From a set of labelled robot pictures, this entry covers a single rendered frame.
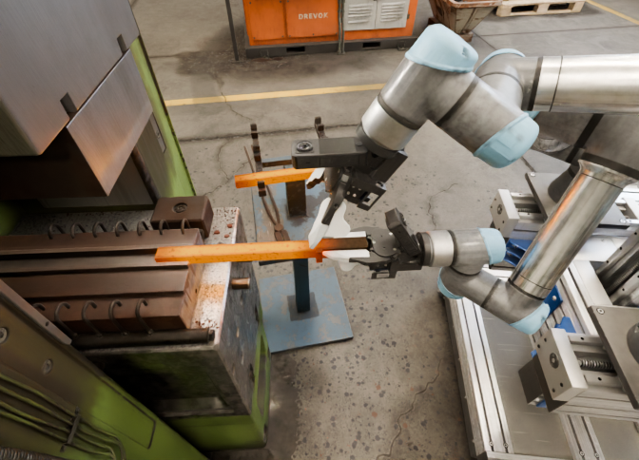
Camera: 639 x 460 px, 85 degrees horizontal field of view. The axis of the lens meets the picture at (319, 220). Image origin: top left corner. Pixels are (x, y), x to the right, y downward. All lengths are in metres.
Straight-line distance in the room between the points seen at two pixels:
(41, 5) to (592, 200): 0.81
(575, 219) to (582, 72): 0.29
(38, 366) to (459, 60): 0.68
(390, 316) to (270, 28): 3.23
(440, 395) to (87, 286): 1.37
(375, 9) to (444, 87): 3.86
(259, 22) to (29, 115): 3.82
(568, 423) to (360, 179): 1.25
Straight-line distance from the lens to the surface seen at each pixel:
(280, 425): 1.60
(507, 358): 1.62
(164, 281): 0.74
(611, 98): 0.61
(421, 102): 0.48
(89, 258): 0.85
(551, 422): 1.59
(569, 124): 0.78
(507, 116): 0.50
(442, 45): 0.47
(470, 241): 0.76
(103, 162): 0.48
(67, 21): 0.48
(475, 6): 4.52
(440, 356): 1.76
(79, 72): 0.48
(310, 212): 1.23
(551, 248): 0.80
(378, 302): 1.82
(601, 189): 0.79
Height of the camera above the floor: 1.56
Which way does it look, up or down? 47 degrees down
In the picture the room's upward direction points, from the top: straight up
